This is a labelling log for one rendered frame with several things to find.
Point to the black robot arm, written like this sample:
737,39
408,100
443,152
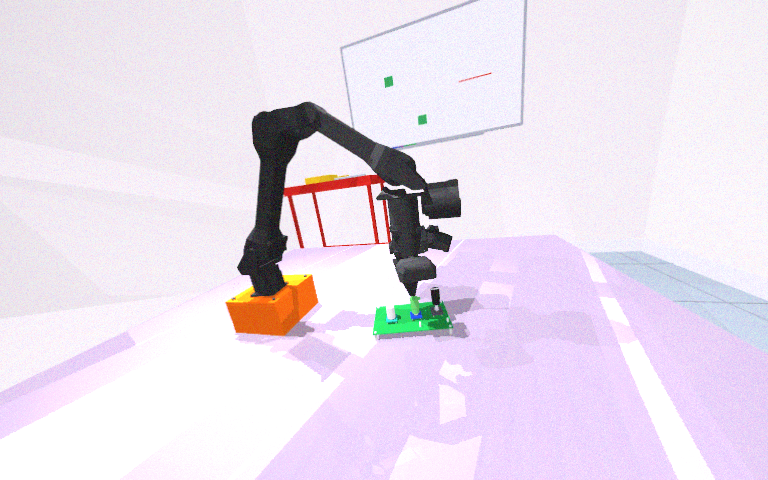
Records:
276,136

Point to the green circuit board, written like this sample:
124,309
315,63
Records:
412,317

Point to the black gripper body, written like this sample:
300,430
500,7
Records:
405,245

